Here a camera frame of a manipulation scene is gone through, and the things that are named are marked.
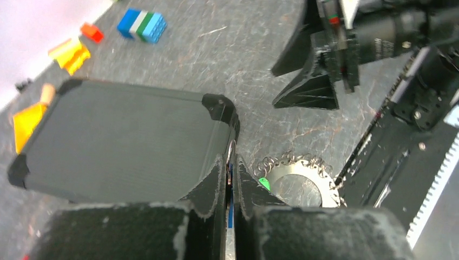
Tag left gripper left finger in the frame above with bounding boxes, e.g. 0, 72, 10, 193
29, 155, 226, 259

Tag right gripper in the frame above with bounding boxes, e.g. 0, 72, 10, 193
271, 0, 359, 111

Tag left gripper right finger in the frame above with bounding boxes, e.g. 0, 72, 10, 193
233, 155, 415, 259

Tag blue key tag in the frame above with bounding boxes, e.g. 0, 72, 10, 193
227, 163, 234, 229

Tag green key tag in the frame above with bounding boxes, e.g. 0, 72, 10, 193
258, 177, 271, 191

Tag metal disc keyring with rings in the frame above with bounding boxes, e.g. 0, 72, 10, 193
254, 152, 347, 208

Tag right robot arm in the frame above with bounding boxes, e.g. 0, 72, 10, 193
271, 1, 458, 110

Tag dark grey hard case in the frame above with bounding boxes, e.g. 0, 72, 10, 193
8, 78, 240, 203

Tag blue green stacked bricks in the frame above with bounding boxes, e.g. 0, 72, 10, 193
117, 9, 167, 44

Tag yellow toy window block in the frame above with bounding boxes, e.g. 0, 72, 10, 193
13, 102, 48, 154

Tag wooden peg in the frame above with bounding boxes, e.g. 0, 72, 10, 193
39, 83, 56, 106

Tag yellow orange wedge blocks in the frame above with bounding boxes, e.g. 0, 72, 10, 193
48, 38, 91, 76

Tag red small block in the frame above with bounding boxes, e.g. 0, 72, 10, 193
80, 23, 104, 43

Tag small black clip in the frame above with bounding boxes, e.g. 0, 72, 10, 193
15, 79, 32, 93

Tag white cable duct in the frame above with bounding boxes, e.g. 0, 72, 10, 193
406, 134, 458, 249

